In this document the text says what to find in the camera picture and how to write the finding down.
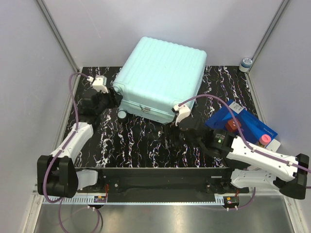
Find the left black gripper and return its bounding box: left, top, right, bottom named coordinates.
left=96, top=87, right=123, bottom=115

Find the mint green suitcase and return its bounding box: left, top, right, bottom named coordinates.
left=113, top=36, right=207, bottom=124

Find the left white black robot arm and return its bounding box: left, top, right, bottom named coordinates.
left=37, top=87, right=122, bottom=198

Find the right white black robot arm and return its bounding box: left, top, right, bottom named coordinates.
left=164, top=117, right=310, bottom=200

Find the red brown travel adapter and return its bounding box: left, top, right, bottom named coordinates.
left=225, top=119, right=241, bottom=133

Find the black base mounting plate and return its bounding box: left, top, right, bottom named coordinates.
left=80, top=167, right=249, bottom=203

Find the pink cap small bottle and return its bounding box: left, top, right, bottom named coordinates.
left=257, top=134, right=272, bottom=148

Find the blue white jar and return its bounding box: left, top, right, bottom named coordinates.
left=239, top=58, right=253, bottom=73

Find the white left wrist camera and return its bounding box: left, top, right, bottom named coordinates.
left=87, top=75, right=108, bottom=94

